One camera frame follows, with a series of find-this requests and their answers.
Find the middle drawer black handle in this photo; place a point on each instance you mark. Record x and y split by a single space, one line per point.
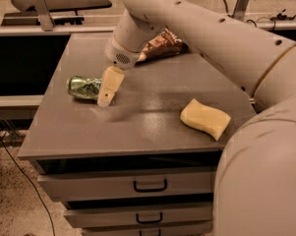
149 218

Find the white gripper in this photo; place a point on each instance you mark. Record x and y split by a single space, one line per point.
118 55

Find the left metal rail bracket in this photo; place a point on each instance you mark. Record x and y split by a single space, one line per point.
44 17

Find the metal rail bracket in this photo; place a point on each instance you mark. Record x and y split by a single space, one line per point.
240 9
44 17

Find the yellow sponge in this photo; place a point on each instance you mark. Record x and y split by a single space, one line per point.
204 118

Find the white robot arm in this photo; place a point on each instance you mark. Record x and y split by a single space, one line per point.
255 182

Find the top drawer black handle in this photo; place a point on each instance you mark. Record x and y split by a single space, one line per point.
150 187

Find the brown chip bag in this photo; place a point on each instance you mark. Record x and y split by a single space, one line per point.
164 45

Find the green soda can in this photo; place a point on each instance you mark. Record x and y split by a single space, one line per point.
83 88

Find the grey drawer cabinet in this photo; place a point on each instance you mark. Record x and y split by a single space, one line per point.
88 157

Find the right metal rail bracket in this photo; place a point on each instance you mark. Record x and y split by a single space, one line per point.
240 9

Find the bottom drawer black handle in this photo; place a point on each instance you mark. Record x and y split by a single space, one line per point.
153 232

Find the drawer black handle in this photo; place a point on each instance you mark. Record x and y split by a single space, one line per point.
149 218
153 232
150 187

